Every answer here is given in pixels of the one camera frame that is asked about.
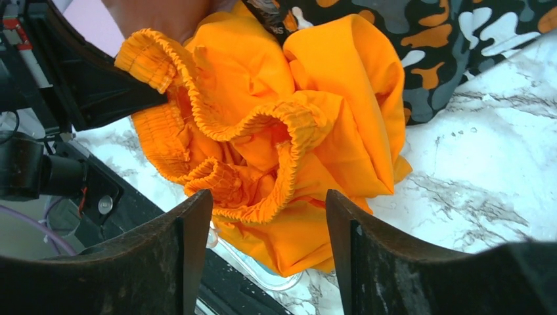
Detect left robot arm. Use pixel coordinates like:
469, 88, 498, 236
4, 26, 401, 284
1, 1, 167, 201

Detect pink hanging shorts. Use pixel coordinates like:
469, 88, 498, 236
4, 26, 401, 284
102, 0, 236, 43

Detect orange camouflage hanging shorts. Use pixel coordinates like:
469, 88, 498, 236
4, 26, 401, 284
245, 0, 556, 125

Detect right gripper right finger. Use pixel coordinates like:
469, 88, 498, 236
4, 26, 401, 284
326, 190, 556, 314

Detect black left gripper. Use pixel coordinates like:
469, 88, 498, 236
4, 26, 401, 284
1, 1, 167, 135

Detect pink clipboard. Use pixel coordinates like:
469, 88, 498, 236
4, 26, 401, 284
64, 0, 124, 57

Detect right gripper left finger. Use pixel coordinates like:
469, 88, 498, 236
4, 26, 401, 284
1, 190, 213, 314

